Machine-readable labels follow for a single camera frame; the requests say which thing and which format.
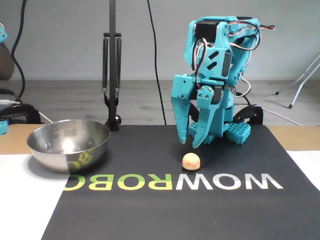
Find black printed mat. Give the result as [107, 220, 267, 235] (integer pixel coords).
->
[40, 124, 320, 240]

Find black camera stand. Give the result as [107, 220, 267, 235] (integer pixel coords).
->
[103, 0, 123, 132]

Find black coil spring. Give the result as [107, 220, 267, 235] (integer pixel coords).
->
[101, 37, 110, 94]
[114, 37, 123, 94]

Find black table clamp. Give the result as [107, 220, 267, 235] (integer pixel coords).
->
[187, 99, 201, 123]
[233, 104, 264, 126]
[0, 103, 43, 125]

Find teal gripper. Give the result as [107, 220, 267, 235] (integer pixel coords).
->
[170, 73, 232, 149]

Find thick black cable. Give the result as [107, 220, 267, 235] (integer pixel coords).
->
[11, 0, 28, 103]

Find metal bowl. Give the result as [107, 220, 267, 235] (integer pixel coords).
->
[26, 119, 111, 175]

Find tan cork ball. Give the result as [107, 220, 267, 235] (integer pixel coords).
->
[182, 152, 201, 175]

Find red white black servo wire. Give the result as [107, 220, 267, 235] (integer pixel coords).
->
[191, 37, 210, 87]
[224, 73, 252, 98]
[228, 21, 276, 52]

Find white metal stand legs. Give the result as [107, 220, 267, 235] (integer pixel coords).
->
[274, 52, 320, 110]

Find black cable with plug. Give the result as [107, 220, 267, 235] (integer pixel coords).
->
[0, 88, 22, 104]

